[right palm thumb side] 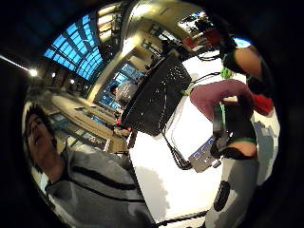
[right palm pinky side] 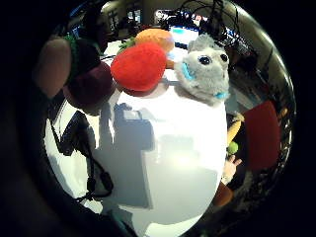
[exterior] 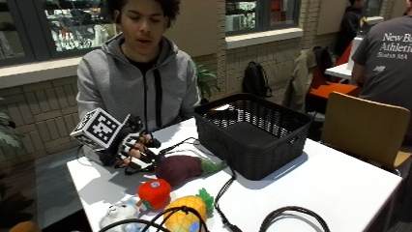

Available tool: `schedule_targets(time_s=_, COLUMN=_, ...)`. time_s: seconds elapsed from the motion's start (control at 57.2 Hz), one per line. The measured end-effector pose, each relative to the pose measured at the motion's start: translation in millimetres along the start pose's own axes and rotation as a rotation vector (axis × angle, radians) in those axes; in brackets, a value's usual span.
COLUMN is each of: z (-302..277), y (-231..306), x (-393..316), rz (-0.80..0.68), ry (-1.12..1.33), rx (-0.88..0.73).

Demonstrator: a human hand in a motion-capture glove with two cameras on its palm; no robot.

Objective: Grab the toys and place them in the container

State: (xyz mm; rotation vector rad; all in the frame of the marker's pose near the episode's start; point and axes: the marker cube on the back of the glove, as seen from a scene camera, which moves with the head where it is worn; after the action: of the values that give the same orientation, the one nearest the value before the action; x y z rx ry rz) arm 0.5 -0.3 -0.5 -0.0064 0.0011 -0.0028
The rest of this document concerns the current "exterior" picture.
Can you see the purple plush eggplant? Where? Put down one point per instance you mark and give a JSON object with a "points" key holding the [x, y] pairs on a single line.
{"points": [[182, 168]]}

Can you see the white cube with black markers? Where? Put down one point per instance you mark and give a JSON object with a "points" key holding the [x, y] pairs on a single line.
{"points": [[98, 129]]}

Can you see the red plush apple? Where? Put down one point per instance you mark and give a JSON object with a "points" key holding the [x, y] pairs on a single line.
{"points": [[155, 193]]}

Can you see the white plush toy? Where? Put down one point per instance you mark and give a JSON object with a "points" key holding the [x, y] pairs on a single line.
{"points": [[121, 214]]}

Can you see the the person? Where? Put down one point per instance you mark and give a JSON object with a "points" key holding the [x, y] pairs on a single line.
{"points": [[129, 83]]}

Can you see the yellow plush pineapple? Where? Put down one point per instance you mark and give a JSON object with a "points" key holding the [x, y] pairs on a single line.
{"points": [[187, 212]]}

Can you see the green potted plant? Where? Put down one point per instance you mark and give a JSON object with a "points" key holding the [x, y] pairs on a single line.
{"points": [[206, 80]]}

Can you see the black plastic basket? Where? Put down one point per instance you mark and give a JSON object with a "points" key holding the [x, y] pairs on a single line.
{"points": [[254, 135]]}

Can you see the leafy plant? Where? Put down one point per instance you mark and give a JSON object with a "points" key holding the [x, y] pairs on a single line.
{"points": [[9, 132]]}

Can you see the black backpack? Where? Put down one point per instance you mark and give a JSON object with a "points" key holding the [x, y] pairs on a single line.
{"points": [[257, 80]]}

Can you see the beige jacket on chair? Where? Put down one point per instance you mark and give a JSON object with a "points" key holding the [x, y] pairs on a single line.
{"points": [[303, 79]]}

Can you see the orange chair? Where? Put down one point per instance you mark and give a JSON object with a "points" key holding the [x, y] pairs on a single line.
{"points": [[330, 87]]}

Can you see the wooden chair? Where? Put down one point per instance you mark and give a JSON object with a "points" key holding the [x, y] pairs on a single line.
{"points": [[365, 127]]}

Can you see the white table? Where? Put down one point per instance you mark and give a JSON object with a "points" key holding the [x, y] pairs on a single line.
{"points": [[342, 69]]}

